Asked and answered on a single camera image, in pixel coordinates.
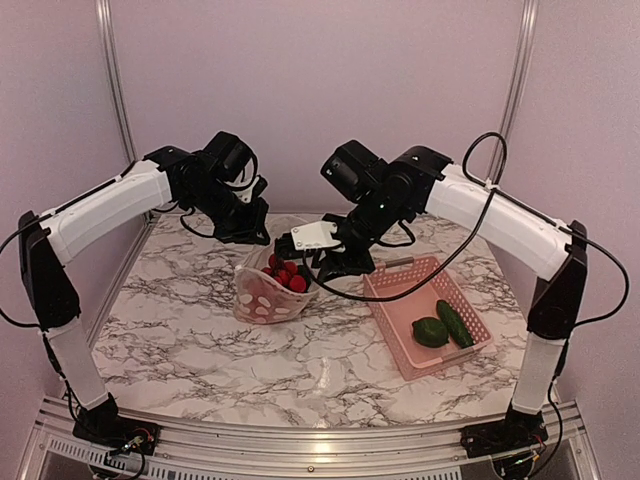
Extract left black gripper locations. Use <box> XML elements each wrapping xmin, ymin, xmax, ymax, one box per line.
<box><xmin>184</xmin><ymin>178</ymin><xmax>269</xmax><ymax>244</ymax></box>

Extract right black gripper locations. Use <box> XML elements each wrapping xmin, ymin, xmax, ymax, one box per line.
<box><xmin>312</xmin><ymin>187</ymin><xmax>409</xmax><ymax>284</ymax></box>

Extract bunch of red strawberries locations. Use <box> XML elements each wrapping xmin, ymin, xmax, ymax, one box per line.
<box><xmin>261</xmin><ymin>254</ymin><xmax>310</xmax><ymax>293</ymax></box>

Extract clear zip top bag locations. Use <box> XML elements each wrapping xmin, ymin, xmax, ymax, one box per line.
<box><xmin>233</xmin><ymin>245</ymin><xmax>319</xmax><ymax>325</ymax></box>

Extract pink plastic basket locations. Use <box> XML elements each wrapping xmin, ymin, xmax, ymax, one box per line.
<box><xmin>364</xmin><ymin>256</ymin><xmax>493</xmax><ymax>381</ymax></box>

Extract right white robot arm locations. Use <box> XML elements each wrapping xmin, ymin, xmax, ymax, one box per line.
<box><xmin>291</xmin><ymin>140</ymin><xmax>587</xmax><ymax>448</ymax></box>

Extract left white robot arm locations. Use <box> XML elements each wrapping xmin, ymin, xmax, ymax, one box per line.
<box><xmin>19</xmin><ymin>131</ymin><xmax>270</xmax><ymax>445</ymax></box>

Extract dark green cucumber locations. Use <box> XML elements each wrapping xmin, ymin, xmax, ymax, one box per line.
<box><xmin>436</xmin><ymin>299</ymin><xmax>474</xmax><ymax>349</ymax></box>

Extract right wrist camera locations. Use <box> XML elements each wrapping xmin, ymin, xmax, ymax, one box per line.
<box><xmin>275</xmin><ymin>220</ymin><xmax>342</xmax><ymax>260</ymax></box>

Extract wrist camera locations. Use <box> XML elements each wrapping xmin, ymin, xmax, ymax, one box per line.
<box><xmin>235</xmin><ymin>174</ymin><xmax>268</xmax><ymax>204</ymax></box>
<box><xmin>275</xmin><ymin>220</ymin><xmax>342</xmax><ymax>260</ymax></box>

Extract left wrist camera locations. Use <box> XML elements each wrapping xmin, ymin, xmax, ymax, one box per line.
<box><xmin>235</xmin><ymin>174</ymin><xmax>268</xmax><ymax>204</ymax></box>

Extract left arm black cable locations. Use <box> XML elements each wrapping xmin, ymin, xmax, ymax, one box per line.
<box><xmin>0</xmin><ymin>219</ymin><xmax>51</xmax><ymax>331</ymax></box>

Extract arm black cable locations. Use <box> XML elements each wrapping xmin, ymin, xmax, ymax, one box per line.
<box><xmin>312</xmin><ymin>132</ymin><xmax>630</xmax><ymax>324</ymax></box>
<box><xmin>0</xmin><ymin>219</ymin><xmax>51</xmax><ymax>331</ymax></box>

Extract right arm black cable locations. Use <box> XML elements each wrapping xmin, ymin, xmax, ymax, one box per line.
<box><xmin>312</xmin><ymin>132</ymin><xmax>630</xmax><ymax>324</ymax></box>

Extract front aluminium rail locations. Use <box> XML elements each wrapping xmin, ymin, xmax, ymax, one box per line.
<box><xmin>29</xmin><ymin>394</ymin><xmax>601</xmax><ymax>480</ymax></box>

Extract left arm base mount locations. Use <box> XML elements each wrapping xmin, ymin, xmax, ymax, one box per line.
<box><xmin>70</xmin><ymin>396</ymin><xmax>160</xmax><ymax>456</ymax></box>

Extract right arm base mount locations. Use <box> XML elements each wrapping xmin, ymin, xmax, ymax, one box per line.
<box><xmin>460</xmin><ymin>403</ymin><xmax>549</xmax><ymax>458</ymax></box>

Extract left aluminium frame post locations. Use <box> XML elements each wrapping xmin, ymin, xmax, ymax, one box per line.
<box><xmin>95</xmin><ymin>0</ymin><xmax>137</xmax><ymax>163</ymax></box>

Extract aluminium frame post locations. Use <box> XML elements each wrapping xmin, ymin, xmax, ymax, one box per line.
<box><xmin>497</xmin><ymin>0</ymin><xmax>540</xmax><ymax>144</ymax></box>
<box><xmin>95</xmin><ymin>0</ymin><xmax>137</xmax><ymax>163</ymax></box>

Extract right aluminium frame post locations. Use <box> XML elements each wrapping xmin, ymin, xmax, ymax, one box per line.
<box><xmin>497</xmin><ymin>0</ymin><xmax>540</xmax><ymax>144</ymax></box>

